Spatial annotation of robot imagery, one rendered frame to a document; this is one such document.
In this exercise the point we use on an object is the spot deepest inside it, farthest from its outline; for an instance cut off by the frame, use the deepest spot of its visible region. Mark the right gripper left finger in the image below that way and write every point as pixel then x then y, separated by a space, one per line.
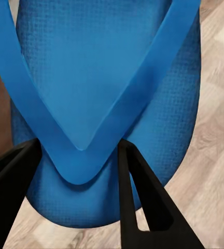
pixel 17 168

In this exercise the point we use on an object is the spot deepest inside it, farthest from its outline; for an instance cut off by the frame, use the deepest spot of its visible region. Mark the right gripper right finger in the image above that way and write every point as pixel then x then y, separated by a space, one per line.
pixel 168 228

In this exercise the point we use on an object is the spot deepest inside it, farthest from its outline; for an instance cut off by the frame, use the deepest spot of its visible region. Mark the sandal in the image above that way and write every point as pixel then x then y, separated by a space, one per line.
pixel 84 74

